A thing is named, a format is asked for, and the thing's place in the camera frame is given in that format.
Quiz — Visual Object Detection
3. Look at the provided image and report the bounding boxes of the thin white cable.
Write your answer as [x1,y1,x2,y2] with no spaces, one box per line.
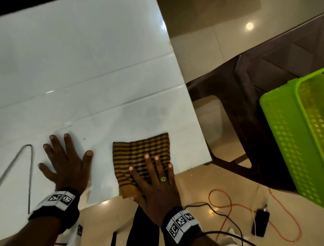
[252,209,258,236]

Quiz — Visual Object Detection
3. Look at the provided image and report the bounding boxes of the green plastic basket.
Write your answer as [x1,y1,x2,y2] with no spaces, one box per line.
[259,67,324,212]

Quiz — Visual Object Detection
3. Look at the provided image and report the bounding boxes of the person's left hand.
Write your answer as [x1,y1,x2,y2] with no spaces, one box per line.
[38,133,93,196]

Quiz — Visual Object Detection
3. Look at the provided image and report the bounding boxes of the dark brown plastic chair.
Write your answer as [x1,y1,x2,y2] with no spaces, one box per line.
[186,13,324,193]

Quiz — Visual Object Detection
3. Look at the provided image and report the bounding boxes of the person's right hand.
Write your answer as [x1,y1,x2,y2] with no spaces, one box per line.
[128,154,183,227]

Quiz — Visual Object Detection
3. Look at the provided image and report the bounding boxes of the brown checkered cloth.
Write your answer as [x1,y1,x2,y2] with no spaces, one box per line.
[112,132,175,199]

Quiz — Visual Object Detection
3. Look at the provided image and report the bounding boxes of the black marker wristband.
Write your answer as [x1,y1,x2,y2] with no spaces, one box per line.
[161,206,203,246]
[28,187,81,233]

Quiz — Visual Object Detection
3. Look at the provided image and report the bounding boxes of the white table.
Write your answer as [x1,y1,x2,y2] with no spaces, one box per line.
[0,0,213,216]

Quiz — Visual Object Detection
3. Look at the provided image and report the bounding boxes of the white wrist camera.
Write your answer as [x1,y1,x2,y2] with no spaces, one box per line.
[65,224,84,246]

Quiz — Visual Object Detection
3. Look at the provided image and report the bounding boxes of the tangled black floor cable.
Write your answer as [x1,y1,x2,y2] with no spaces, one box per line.
[184,202,244,246]

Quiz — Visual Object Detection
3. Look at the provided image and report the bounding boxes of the black power adapter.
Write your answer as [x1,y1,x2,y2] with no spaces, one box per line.
[251,209,271,238]

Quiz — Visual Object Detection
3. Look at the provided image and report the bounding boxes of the red cable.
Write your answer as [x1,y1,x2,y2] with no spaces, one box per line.
[208,189,302,243]

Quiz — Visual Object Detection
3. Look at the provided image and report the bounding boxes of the person's right leg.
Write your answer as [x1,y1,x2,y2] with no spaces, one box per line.
[125,205,162,246]

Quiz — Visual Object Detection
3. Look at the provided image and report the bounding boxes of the person's left forearm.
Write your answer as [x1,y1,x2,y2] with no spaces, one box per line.
[0,215,62,246]

